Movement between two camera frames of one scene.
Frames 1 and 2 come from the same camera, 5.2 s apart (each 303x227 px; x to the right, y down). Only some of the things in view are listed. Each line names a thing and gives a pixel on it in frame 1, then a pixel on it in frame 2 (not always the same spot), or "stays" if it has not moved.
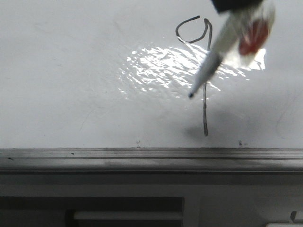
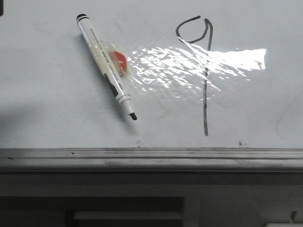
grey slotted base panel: x=151 y=199 stays
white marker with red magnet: x=242 y=40 to x=111 y=60
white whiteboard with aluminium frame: x=103 y=86 stays
